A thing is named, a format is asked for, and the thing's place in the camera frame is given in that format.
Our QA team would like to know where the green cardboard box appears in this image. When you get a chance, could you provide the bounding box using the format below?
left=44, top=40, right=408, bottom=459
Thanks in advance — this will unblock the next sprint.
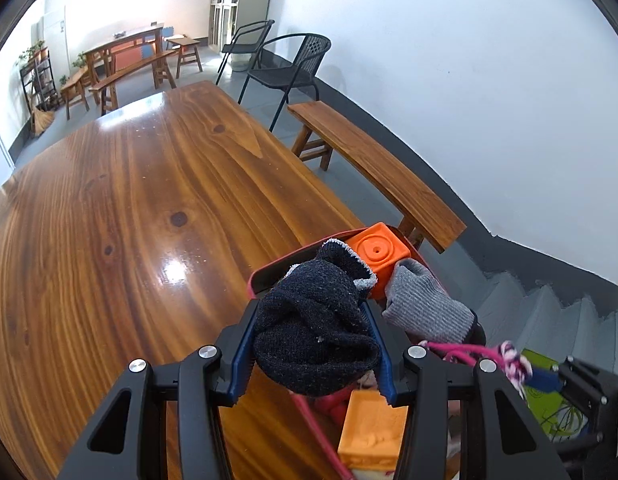
left=520, top=349, right=592, bottom=443

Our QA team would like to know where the dark navy knit sock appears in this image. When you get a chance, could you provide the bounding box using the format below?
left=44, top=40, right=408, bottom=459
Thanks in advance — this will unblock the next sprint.
left=253, top=239, right=382, bottom=398

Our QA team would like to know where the orange panel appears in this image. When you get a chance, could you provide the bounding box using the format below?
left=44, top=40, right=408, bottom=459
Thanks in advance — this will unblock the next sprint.
left=109, top=42, right=144, bottom=61

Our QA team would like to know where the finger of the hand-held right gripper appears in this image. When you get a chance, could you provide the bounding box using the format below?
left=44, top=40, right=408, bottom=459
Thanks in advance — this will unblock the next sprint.
left=529, top=356, right=612, bottom=406

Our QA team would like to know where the straw broom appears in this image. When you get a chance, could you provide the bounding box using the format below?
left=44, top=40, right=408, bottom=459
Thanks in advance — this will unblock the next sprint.
left=33, top=105, right=54, bottom=136

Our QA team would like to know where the short wooden bench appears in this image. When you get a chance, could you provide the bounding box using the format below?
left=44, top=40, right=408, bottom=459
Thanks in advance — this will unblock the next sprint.
left=61, top=67, right=90, bottom=121

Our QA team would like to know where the grey metal cabinet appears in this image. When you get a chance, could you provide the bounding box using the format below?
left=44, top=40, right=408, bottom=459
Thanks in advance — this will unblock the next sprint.
left=209, top=0, right=277, bottom=53

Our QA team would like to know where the pink white rope toy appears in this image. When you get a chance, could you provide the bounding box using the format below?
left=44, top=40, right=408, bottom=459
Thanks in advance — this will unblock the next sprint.
left=419, top=340, right=534, bottom=386

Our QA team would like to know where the red metal tin container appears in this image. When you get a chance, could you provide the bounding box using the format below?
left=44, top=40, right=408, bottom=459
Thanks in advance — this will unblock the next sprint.
left=246, top=225, right=484, bottom=480

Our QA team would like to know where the grey knit glove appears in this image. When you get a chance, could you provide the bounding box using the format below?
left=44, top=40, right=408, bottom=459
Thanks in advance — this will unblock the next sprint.
left=382, top=258, right=487, bottom=347

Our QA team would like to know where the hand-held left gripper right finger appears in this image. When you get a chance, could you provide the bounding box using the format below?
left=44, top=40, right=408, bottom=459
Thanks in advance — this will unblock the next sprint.
left=364, top=302, right=572, bottom=480

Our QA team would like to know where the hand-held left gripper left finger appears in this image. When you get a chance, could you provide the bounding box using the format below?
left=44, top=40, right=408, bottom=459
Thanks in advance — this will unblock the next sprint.
left=56, top=300, right=260, bottom=480

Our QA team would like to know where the wooden dining table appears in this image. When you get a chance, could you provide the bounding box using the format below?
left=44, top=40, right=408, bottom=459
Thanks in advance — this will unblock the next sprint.
left=84, top=22, right=164, bottom=86

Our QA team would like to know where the black metal chair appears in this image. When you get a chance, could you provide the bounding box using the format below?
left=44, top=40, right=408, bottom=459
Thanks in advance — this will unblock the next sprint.
left=239, top=33, right=332, bottom=133
left=216, top=20, right=274, bottom=86

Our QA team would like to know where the long wooden bench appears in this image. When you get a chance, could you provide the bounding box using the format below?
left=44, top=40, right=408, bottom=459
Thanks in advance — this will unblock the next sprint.
left=287, top=101, right=467, bottom=254

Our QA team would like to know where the small wooden stool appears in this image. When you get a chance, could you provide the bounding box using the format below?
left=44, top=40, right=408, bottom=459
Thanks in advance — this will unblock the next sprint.
left=167, top=35, right=204, bottom=78

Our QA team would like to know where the pale orange toy block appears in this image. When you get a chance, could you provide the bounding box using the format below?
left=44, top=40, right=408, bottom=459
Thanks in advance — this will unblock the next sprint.
left=337, top=390, right=410, bottom=472

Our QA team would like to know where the black plant rack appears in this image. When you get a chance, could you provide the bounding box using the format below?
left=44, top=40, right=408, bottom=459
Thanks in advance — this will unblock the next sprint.
left=20, top=42, right=57, bottom=111

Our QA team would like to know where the orange embossed toy cube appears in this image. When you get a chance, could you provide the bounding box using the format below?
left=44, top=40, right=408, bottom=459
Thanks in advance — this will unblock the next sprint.
left=350, top=222, right=416, bottom=302

